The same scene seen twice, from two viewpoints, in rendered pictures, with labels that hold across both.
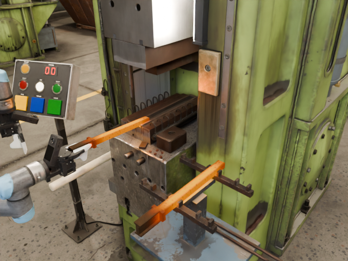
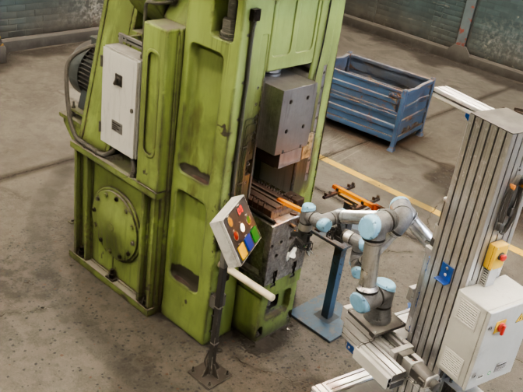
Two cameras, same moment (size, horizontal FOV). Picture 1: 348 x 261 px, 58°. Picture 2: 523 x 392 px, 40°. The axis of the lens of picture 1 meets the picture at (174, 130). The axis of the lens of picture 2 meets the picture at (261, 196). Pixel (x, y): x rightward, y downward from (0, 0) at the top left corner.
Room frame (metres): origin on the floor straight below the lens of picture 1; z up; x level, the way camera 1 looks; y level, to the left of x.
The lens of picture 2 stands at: (1.54, 4.09, 3.08)
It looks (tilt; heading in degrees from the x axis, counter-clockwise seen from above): 28 degrees down; 268
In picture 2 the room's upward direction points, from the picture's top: 8 degrees clockwise
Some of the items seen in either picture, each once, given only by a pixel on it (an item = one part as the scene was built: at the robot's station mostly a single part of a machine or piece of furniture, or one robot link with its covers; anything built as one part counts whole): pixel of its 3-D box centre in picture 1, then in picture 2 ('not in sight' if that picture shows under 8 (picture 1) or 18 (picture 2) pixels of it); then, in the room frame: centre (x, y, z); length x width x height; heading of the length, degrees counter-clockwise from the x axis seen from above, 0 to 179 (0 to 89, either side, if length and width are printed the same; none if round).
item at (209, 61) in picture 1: (208, 72); (306, 145); (1.19, -0.14, 1.27); 0.09 x 0.02 x 0.17; 49
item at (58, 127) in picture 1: (68, 165); (219, 303); (1.60, 0.65, 0.54); 0.04 x 0.04 x 1.08; 49
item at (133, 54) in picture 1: (162, 43); (265, 145); (1.45, 0.04, 1.32); 0.42 x 0.20 x 0.10; 139
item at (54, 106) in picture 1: (55, 107); (254, 234); (1.45, 0.60, 1.01); 0.07 x 0.05 x 0.07; 74
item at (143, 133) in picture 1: (164, 114); (257, 196); (1.45, 0.04, 0.96); 0.42 x 0.20 x 0.09; 139
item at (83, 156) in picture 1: (83, 153); not in sight; (1.04, 0.35, 1.00); 0.09 x 0.03 x 0.06; 136
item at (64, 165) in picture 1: (56, 164); (337, 232); (0.97, 0.44, 1.00); 0.12 x 0.08 x 0.09; 139
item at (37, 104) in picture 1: (38, 105); (248, 243); (1.48, 0.70, 1.01); 0.07 x 0.05 x 0.07; 74
